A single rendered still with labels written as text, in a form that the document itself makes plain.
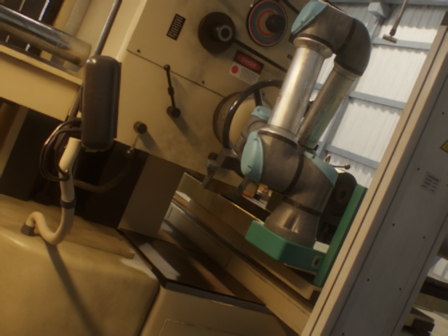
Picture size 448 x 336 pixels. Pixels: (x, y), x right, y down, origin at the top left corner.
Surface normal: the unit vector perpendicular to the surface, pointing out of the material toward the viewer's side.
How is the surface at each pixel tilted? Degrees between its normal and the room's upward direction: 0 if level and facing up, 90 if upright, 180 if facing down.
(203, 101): 90
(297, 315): 90
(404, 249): 90
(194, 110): 90
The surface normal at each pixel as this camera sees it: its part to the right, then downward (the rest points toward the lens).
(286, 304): -0.78, -0.33
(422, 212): 0.52, 0.26
